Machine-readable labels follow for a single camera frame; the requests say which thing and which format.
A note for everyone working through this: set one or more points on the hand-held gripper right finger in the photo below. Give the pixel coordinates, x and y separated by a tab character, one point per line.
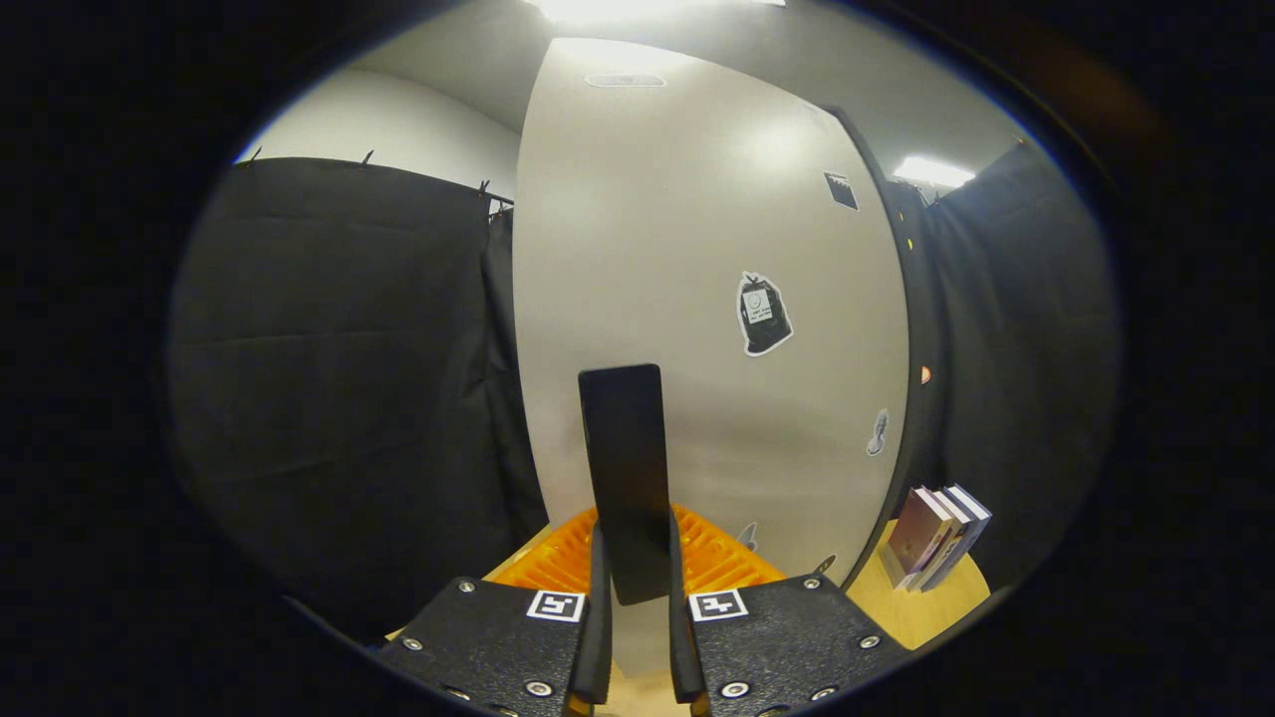
787	637

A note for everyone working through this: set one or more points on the large ceiling light panel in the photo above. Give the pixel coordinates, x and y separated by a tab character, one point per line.
647	8

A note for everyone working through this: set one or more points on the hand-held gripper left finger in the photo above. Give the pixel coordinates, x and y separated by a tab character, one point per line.
498	637

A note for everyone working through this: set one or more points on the grey spine book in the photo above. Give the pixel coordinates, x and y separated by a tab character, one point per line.
959	518

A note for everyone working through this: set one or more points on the brown cover book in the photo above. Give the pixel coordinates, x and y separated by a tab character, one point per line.
916	533

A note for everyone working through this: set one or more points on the light grey cabinet door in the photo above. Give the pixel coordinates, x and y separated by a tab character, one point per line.
697	249

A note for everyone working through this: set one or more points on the rectangular ceiling light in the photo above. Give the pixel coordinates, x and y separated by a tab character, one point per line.
931	171

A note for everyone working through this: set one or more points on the dark grey cabinet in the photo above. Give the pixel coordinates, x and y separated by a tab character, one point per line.
877	164

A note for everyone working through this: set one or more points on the black backdrop cloth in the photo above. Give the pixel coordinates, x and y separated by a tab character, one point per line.
349	378

